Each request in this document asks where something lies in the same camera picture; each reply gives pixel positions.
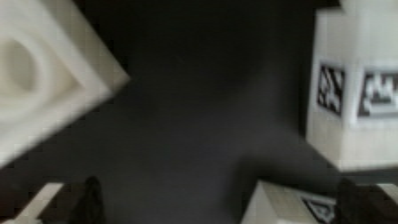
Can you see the white right fence rail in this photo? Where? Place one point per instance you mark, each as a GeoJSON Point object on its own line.
{"type": "Point", "coordinates": [28, 216]}

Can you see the white square tabletop tray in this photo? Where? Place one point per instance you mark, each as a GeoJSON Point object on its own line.
{"type": "Point", "coordinates": [62, 74]}

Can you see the white leg front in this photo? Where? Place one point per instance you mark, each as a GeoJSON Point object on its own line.
{"type": "Point", "coordinates": [289, 206]}

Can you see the white leg with tag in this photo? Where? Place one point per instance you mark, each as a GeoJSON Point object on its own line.
{"type": "Point", "coordinates": [353, 112]}

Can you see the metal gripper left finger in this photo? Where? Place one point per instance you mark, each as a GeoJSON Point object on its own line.
{"type": "Point", "coordinates": [86, 205]}

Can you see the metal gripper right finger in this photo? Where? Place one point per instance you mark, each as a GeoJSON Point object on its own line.
{"type": "Point", "coordinates": [358, 204]}

